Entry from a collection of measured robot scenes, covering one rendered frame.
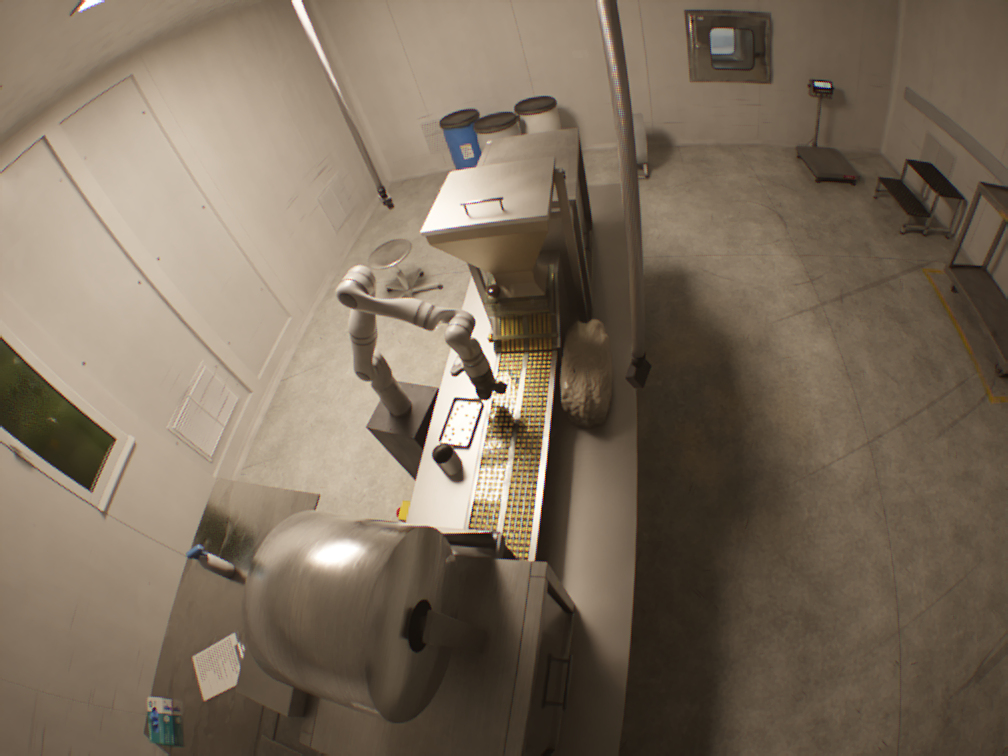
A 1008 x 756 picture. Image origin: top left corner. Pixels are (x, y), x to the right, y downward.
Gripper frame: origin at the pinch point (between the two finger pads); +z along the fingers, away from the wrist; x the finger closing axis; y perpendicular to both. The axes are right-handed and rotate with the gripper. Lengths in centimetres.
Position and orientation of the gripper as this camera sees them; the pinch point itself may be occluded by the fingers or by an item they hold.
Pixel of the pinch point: (485, 399)
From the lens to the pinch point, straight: 149.3
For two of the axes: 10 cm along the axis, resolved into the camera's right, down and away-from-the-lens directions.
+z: 2.4, 6.0, 7.7
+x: 3.2, -7.9, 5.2
